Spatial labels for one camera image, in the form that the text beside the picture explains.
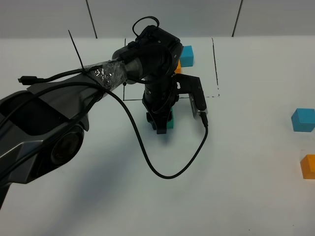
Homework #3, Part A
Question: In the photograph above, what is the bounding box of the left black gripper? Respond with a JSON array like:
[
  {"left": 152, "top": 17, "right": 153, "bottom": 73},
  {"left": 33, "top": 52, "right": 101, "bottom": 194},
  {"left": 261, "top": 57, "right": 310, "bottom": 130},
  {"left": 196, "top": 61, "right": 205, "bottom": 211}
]
[{"left": 142, "top": 75, "right": 178, "bottom": 134}]

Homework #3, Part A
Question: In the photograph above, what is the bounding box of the green block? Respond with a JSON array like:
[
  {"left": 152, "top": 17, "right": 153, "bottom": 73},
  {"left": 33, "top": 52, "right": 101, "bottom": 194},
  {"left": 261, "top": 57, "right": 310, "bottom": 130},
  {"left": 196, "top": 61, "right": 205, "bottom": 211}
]
[{"left": 150, "top": 107, "right": 175, "bottom": 130}]

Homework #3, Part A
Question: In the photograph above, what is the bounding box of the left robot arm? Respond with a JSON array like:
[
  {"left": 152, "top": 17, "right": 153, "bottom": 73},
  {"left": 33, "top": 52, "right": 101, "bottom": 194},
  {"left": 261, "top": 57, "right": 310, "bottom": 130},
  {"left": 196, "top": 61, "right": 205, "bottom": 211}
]
[{"left": 0, "top": 25, "right": 183, "bottom": 200}]

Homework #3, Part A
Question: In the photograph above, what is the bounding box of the orange template block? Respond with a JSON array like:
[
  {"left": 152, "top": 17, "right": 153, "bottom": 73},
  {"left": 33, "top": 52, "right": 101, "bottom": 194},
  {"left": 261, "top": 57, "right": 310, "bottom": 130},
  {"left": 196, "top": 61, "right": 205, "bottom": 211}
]
[{"left": 174, "top": 61, "right": 182, "bottom": 74}]

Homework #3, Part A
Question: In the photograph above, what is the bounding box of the blue template block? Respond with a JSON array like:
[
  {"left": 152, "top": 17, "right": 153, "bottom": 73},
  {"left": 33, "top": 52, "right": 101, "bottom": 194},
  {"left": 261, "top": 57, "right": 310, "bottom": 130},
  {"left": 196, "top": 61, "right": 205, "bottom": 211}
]
[{"left": 180, "top": 45, "right": 194, "bottom": 67}]

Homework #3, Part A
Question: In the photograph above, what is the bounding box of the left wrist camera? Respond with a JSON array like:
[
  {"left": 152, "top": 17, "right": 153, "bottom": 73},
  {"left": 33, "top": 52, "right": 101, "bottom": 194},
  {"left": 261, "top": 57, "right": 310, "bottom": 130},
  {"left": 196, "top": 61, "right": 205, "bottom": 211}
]
[{"left": 173, "top": 74, "right": 208, "bottom": 127}]

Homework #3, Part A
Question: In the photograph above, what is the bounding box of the left black cable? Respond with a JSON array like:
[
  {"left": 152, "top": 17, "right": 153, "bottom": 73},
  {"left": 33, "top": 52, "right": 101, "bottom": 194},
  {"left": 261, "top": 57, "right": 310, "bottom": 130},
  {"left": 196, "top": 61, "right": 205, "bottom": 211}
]
[{"left": 17, "top": 67, "right": 209, "bottom": 179}]

